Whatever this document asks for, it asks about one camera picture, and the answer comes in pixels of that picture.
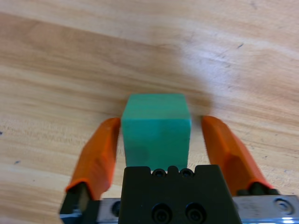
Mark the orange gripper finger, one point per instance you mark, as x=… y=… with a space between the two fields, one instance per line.
x=98 y=158
x=229 y=151

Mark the green wooden cube block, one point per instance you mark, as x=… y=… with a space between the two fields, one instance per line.
x=156 y=130

